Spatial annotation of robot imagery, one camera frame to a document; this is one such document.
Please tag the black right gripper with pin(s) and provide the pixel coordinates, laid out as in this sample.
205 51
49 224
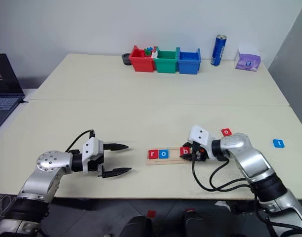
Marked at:
201 153

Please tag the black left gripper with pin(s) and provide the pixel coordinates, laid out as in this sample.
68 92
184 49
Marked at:
100 163

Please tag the red letter b block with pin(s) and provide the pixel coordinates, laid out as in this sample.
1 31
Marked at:
184 151

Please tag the red letter o block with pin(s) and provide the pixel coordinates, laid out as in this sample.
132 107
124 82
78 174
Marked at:
226 132

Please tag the blue letter t block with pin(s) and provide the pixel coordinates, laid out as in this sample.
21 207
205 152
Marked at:
278 143

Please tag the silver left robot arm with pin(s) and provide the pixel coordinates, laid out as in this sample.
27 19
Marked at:
45 161

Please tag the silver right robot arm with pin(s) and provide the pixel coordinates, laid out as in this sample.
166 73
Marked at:
254 160

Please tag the blue letter o block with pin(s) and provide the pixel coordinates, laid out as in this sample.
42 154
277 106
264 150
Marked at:
163 153

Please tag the flat wooden letter tray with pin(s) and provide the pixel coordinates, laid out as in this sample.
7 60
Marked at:
165 161

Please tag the red letter r block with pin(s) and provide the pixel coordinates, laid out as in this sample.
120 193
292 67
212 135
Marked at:
153 154

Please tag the white scrap under table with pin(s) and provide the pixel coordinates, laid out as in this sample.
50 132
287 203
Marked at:
222 204

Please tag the dark rounded shape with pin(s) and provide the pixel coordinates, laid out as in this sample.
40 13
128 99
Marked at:
205 224
136 227

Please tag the blue plastic bin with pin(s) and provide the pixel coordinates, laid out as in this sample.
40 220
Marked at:
188 66

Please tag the green plastic bin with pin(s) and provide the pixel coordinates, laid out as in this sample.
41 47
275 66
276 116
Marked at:
165 65

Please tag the red plastic bin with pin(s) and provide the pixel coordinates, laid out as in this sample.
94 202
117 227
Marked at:
141 64

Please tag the black round holder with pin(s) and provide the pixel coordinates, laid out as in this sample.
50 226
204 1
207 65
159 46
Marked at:
125 60

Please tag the white toy piece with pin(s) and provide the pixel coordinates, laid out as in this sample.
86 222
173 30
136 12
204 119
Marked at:
154 54

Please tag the tall blue drink can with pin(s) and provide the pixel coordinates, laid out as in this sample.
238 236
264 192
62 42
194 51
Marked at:
218 50

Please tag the green toy brick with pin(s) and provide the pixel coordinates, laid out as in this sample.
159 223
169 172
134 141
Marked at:
147 51

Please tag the purple tissue pack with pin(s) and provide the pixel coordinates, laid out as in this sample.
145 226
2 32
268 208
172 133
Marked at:
247 61

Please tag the dark open laptop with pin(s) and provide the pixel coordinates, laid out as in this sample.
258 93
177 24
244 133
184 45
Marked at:
5 93

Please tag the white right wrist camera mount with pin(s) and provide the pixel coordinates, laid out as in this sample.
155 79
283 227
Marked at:
200 134

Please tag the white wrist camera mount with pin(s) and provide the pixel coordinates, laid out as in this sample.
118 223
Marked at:
200 134
90 148

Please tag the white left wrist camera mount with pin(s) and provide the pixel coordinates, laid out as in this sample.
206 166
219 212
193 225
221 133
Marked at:
90 148

